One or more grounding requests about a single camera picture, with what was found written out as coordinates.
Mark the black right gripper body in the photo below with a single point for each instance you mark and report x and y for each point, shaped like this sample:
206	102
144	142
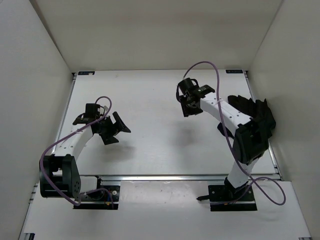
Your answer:
188	110

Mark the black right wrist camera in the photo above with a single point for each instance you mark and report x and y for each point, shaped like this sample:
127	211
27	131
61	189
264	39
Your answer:
188	85

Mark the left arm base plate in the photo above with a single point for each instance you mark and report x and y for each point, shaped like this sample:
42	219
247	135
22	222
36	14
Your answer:
99	194

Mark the blue table label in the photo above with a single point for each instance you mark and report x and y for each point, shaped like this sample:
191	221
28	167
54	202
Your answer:
233	71
86	73

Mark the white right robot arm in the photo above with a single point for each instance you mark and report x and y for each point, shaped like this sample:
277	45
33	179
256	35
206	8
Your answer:
249	124

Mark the black pleated skirt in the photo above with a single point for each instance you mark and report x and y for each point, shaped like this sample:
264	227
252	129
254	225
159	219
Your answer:
258	110

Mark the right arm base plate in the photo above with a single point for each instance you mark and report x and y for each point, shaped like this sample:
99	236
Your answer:
223	200

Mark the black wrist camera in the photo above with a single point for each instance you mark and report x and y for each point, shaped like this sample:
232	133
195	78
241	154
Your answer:
188	85
92	111

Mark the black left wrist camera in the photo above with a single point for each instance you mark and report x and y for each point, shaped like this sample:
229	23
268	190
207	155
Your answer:
92	111

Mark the left blue table label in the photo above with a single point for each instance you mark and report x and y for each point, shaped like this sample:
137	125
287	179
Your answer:
86	73

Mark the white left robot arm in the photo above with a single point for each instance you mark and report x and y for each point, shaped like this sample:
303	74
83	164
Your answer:
59	175

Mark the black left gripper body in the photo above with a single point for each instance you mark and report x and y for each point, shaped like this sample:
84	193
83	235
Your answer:
107	127

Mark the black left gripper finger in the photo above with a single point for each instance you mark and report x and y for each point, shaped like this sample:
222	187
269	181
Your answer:
108	139
119	125

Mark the right blue table label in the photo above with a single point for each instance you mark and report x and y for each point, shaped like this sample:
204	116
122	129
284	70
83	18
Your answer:
233	71

